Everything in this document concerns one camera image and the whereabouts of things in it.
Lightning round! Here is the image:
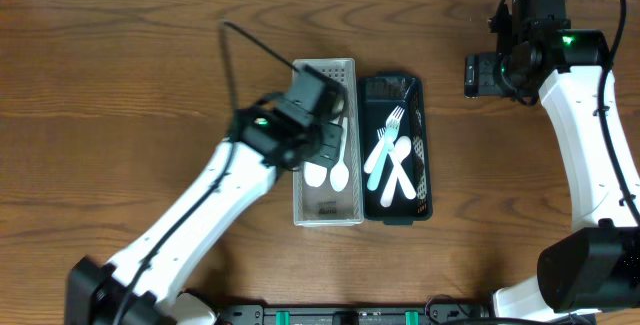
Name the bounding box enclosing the white plastic spoon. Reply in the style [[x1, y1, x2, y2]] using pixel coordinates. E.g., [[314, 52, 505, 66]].
[[380, 136, 411, 208], [330, 117, 349, 192], [303, 162, 327, 188]]

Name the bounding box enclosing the white plastic fork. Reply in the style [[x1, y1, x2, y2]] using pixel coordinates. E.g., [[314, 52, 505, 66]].
[[363, 128, 385, 174], [367, 106, 405, 191], [389, 143, 416, 200]]

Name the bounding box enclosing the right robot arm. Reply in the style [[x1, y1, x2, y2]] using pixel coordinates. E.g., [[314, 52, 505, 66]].
[[464, 0, 639, 322]]

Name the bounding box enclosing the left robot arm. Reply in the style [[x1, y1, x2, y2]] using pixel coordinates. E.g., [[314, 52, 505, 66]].
[[64, 64, 348, 324]]

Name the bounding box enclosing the dark green plastic basket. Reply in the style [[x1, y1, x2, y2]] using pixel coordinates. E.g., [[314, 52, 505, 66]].
[[357, 71, 433, 225]]

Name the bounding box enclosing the clear plastic basket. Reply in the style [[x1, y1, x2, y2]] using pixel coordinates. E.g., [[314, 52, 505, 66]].
[[293, 58, 364, 227]]

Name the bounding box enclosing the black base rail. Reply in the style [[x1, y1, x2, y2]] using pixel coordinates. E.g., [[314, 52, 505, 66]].
[[216, 299, 492, 325]]

